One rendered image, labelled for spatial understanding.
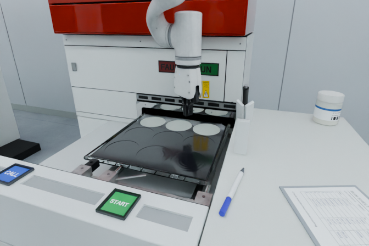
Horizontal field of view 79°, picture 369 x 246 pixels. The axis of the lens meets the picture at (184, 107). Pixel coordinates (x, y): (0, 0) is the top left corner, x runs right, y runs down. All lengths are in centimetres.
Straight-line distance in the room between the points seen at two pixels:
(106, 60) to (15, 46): 303
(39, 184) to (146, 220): 25
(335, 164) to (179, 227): 38
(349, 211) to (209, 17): 63
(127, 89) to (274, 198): 77
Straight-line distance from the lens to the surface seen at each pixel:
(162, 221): 41
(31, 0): 364
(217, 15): 80
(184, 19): 69
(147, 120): 90
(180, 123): 86
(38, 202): 50
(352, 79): 249
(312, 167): 57
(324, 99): 79
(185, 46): 69
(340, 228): 45
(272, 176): 51
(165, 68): 92
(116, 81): 106
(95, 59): 110
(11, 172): 61
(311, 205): 47
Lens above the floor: 125
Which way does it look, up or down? 20 degrees down
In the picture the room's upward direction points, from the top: straight up
